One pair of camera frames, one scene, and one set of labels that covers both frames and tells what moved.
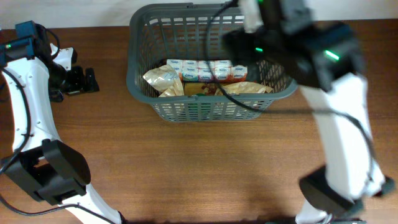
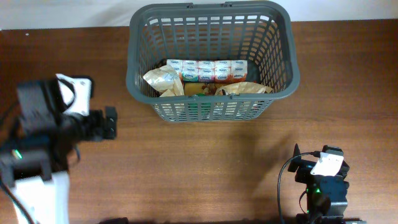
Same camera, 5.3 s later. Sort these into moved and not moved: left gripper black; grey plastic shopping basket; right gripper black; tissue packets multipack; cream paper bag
Moved: right gripper black; left gripper black
Not moved: grey plastic shopping basket; cream paper bag; tissue packets multipack
